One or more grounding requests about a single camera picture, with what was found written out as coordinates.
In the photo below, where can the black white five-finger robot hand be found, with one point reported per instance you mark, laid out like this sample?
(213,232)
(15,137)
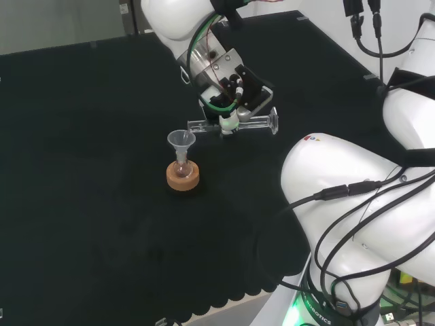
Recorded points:
(251,91)

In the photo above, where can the clear graduated cylinder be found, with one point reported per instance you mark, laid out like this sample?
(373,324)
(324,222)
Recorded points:
(261,121)

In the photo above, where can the clear round-bottom flask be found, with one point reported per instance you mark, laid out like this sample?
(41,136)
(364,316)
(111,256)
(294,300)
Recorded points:
(183,169)

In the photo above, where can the clear plastic funnel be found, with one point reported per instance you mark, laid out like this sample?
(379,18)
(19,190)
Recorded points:
(181,139)

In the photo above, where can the clear cloth clip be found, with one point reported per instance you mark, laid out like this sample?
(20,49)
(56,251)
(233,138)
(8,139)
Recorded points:
(92,45)
(302,17)
(370,76)

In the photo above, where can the black bench cloth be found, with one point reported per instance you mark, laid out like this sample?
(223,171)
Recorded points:
(85,169)

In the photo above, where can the grey panel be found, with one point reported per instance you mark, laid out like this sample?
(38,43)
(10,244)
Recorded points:
(61,23)

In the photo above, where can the silver plug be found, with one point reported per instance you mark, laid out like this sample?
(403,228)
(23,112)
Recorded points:
(389,317)

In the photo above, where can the dark metal post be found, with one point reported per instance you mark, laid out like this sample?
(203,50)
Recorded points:
(137,17)

